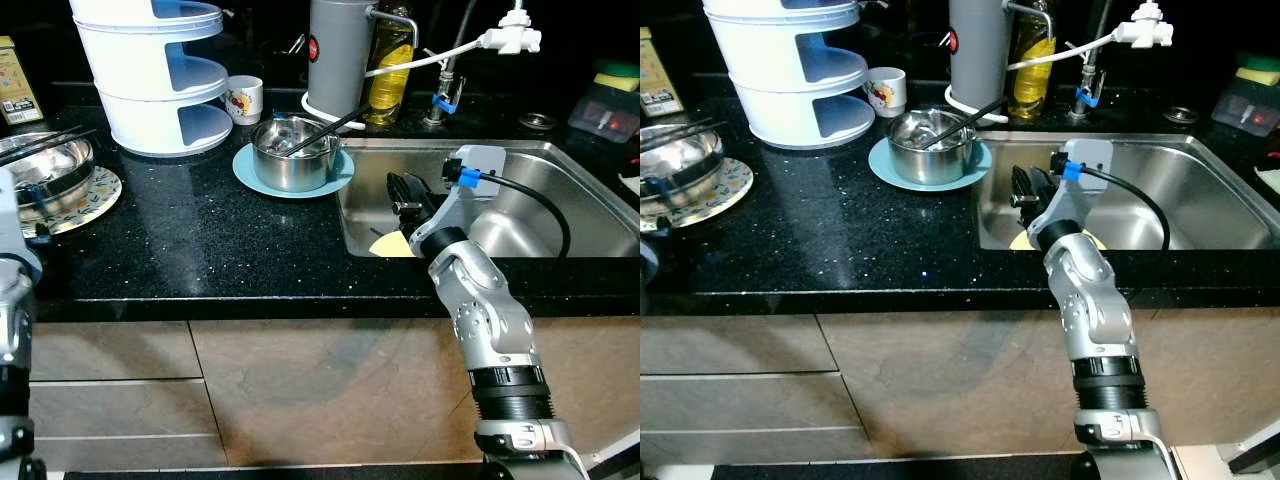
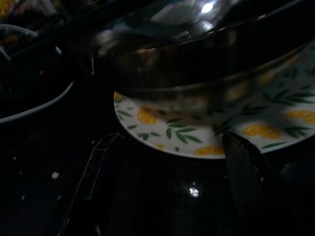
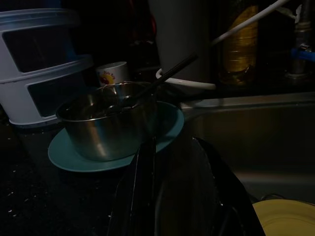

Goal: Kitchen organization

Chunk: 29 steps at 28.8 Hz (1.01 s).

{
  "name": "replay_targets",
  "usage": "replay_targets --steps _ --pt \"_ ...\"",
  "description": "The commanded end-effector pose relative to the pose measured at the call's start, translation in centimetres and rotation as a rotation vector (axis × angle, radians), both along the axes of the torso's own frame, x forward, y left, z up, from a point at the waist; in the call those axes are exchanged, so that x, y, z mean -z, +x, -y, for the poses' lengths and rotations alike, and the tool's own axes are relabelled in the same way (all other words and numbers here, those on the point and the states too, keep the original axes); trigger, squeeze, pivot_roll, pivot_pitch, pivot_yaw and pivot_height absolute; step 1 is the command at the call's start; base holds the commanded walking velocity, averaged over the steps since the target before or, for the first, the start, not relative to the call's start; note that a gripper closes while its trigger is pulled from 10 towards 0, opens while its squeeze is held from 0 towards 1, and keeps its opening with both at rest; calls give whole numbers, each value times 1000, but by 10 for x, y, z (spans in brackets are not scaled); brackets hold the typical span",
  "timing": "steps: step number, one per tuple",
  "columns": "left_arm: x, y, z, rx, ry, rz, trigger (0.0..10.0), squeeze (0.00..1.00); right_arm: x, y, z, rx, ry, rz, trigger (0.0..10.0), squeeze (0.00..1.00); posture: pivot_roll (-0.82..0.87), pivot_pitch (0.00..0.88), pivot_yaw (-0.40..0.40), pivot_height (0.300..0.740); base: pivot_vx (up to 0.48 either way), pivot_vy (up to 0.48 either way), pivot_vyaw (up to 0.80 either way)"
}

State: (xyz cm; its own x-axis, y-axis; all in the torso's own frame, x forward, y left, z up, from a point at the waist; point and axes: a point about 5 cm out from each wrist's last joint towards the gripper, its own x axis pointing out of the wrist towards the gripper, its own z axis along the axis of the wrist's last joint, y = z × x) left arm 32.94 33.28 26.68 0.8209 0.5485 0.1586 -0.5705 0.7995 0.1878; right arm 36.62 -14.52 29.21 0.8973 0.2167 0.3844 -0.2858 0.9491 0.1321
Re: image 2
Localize lemon print plate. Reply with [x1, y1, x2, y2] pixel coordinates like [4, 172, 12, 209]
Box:
[113, 40, 315, 160]

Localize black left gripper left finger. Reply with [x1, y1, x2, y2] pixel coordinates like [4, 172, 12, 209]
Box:
[59, 132, 121, 236]

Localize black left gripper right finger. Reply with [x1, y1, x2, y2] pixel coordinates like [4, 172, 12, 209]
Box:
[220, 133, 280, 223]

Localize grey cable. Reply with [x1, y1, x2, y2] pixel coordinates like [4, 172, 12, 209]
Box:
[0, 80, 75, 124]
[0, 24, 39, 62]

